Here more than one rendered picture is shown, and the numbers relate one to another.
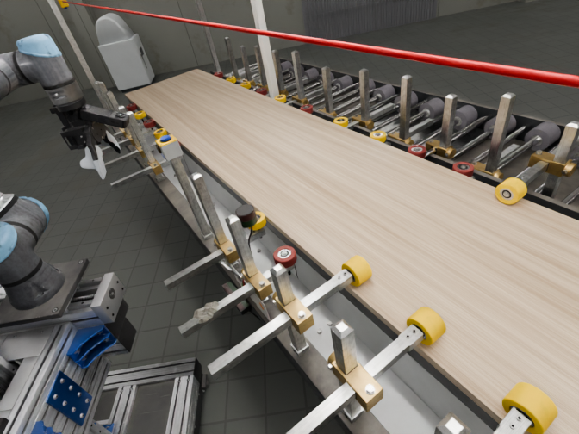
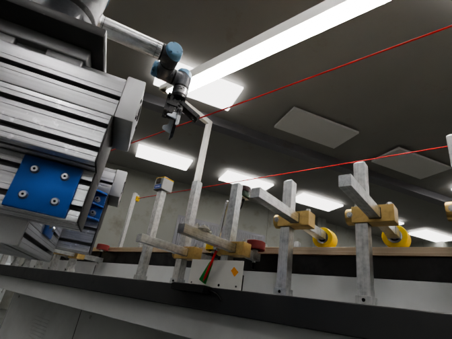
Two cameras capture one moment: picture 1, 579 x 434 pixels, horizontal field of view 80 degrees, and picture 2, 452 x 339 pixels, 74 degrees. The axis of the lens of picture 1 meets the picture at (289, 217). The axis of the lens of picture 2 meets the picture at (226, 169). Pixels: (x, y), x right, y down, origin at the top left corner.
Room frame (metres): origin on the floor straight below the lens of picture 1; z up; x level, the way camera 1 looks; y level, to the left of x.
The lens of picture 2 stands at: (-0.26, 0.64, 0.63)
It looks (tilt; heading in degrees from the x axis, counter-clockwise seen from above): 25 degrees up; 340
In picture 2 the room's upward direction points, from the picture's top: 9 degrees clockwise
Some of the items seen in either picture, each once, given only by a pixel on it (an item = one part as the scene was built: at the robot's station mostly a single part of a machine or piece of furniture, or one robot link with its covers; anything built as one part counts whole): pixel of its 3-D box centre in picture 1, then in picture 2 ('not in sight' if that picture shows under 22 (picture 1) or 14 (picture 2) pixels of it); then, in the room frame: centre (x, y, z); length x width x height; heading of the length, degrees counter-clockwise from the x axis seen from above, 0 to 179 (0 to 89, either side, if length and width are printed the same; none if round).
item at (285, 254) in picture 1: (286, 263); (254, 254); (0.86, 0.05, 0.85); 0.08 x 0.08 x 0.11
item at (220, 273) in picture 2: (249, 292); (214, 273); (0.85, 0.21, 0.75); 0.26 x 0.01 x 0.10; 27
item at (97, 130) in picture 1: (79, 123); (174, 106); (0.96, 0.50, 1.46); 0.09 x 0.08 x 0.12; 87
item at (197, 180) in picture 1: (215, 225); (187, 229); (1.06, 0.29, 0.93); 0.03 x 0.03 x 0.48; 27
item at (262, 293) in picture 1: (257, 280); (233, 249); (0.82, 0.16, 0.84); 0.13 x 0.06 x 0.05; 27
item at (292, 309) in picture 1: (292, 308); (293, 220); (0.60, 0.05, 0.94); 0.13 x 0.06 x 0.05; 27
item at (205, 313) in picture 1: (206, 310); (203, 227); (0.71, 0.33, 0.87); 0.09 x 0.07 x 0.02; 117
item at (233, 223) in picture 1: (250, 269); (229, 239); (0.84, 0.17, 0.89); 0.03 x 0.03 x 0.48; 27
